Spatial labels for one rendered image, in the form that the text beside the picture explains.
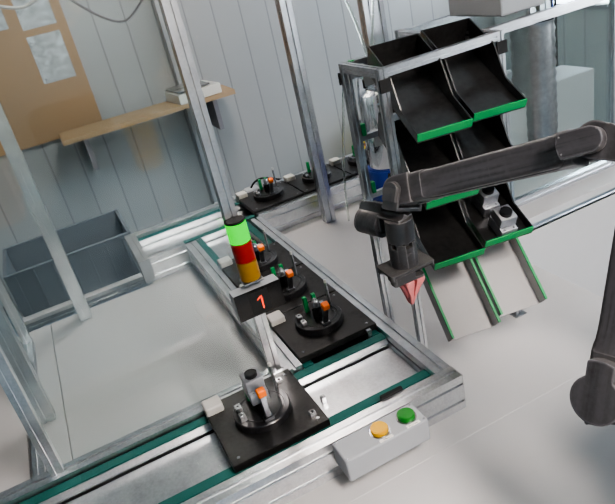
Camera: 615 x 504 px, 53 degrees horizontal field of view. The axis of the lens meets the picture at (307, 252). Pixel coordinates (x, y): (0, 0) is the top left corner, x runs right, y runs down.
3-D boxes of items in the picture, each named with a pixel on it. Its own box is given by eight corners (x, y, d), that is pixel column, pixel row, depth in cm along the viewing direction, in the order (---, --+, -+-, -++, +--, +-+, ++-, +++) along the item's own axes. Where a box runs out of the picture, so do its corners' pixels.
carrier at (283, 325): (377, 329, 173) (370, 291, 168) (301, 364, 166) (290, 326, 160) (337, 295, 194) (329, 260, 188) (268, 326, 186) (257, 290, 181)
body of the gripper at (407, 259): (376, 273, 129) (371, 242, 125) (417, 255, 132) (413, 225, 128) (393, 286, 123) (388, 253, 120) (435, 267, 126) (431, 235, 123)
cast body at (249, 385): (270, 398, 144) (263, 375, 141) (253, 406, 143) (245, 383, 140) (258, 380, 151) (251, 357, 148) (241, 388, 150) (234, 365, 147)
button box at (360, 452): (431, 438, 140) (428, 418, 137) (350, 482, 133) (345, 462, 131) (413, 421, 146) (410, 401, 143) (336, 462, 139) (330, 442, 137)
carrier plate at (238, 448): (331, 425, 143) (329, 418, 142) (235, 473, 136) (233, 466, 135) (289, 373, 163) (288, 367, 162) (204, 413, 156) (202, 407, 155)
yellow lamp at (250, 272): (264, 277, 147) (259, 259, 145) (244, 285, 146) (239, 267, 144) (256, 270, 152) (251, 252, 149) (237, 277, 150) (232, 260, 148)
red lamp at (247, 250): (259, 259, 145) (253, 240, 143) (239, 267, 144) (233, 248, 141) (251, 252, 149) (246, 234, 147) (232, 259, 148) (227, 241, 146)
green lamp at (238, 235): (253, 240, 143) (248, 221, 141) (233, 248, 141) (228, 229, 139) (246, 233, 147) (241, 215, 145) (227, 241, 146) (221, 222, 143)
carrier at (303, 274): (337, 295, 194) (329, 260, 188) (267, 325, 187) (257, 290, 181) (304, 268, 214) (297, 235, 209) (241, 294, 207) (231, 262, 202)
